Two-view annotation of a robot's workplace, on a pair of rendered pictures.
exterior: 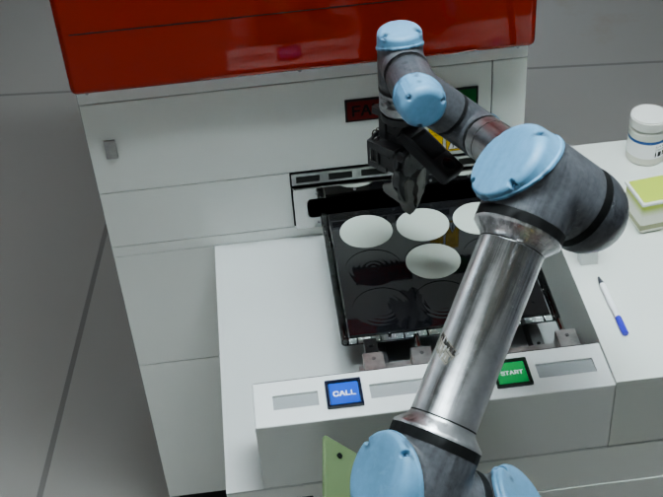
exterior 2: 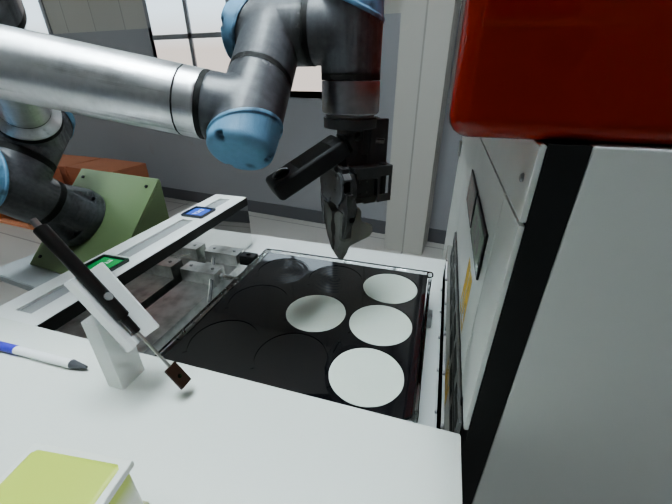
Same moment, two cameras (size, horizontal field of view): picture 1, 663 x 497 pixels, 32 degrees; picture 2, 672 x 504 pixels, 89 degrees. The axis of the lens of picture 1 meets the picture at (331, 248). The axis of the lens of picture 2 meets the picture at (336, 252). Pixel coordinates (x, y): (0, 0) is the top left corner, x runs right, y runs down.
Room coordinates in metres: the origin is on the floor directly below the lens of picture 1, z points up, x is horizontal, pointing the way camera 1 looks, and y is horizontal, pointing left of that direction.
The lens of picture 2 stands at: (1.81, -0.60, 1.25)
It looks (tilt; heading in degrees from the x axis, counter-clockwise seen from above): 28 degrees down; 110
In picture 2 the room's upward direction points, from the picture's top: straight up
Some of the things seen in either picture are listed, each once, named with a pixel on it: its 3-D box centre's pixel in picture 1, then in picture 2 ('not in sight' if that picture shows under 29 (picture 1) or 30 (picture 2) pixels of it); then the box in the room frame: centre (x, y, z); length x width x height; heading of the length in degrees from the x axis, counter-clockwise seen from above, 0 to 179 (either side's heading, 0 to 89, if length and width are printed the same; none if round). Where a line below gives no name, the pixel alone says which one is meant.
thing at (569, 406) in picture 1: (431, 415); (165, 266); (1.26, -0.14, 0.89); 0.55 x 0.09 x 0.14; 93
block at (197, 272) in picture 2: (424, 369); (202, 272); (1.36, -0.14, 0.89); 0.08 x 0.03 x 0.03; 3
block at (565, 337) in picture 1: (570, 351); not in sight; (1.37, -0.38, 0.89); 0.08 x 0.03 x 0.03; 3
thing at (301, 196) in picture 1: (405, 195); (446, 332); (1.84, -0.15, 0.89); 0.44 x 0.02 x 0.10; 93
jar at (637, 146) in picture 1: (647, 135); not in sight; (1.80, -0.61, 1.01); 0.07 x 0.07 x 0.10
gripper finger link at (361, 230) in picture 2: (407, 184); (354, 233); (1.68, -0.14, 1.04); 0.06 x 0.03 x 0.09; 46
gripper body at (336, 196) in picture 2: (399, 138); (353, 161); (1.67, -0.13, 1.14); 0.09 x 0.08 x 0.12; 46
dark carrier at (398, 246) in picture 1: (432, 261); (316, 313); (1.63, -0.18, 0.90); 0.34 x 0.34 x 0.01; 3
